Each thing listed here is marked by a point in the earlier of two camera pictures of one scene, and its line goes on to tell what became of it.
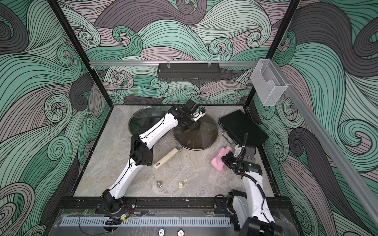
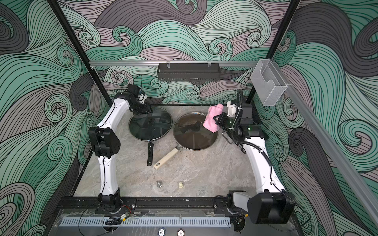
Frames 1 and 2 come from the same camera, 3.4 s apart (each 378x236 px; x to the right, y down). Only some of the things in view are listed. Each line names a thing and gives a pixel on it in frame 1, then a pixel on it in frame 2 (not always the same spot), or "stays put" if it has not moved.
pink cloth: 218,161 to 209,123
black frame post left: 81,54 stays put
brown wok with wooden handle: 204,135 stays put
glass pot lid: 203,136 stays put
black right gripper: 227,159 to 223,116
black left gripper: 196,125 to 147,109
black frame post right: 276,44 stays put
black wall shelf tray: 188,72 stays put
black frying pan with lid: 142,118 stays put
